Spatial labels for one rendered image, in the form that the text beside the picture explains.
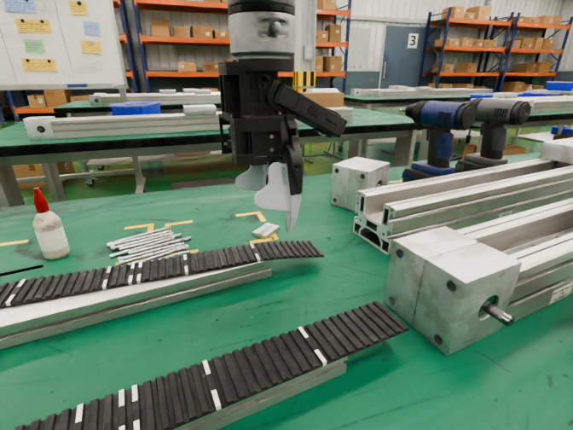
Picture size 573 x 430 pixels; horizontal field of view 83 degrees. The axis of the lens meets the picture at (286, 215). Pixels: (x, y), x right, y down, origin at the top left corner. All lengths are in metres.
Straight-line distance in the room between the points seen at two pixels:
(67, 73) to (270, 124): 2.82
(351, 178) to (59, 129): 1.47
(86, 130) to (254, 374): 1.65
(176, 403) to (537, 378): 0.35
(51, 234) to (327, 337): 0.46
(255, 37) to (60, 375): 0.40
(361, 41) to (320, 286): 12.16
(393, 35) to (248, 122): 12.80
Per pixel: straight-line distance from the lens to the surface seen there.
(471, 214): 0.71
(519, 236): 0.58
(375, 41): 12.83
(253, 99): 0.41
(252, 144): 0.39
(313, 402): 0.35
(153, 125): 1.83
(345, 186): 0.73
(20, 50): 3.22
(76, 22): 3.15
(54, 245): 0.64
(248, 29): 0.39
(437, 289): 0.39
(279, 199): 0.41
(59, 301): 0.48
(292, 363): 0.33
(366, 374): 0.37
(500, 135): 1.04
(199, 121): 1.83
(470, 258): 0.41
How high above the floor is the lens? 1.06
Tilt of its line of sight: 24 degrees down
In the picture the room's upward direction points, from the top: straight up
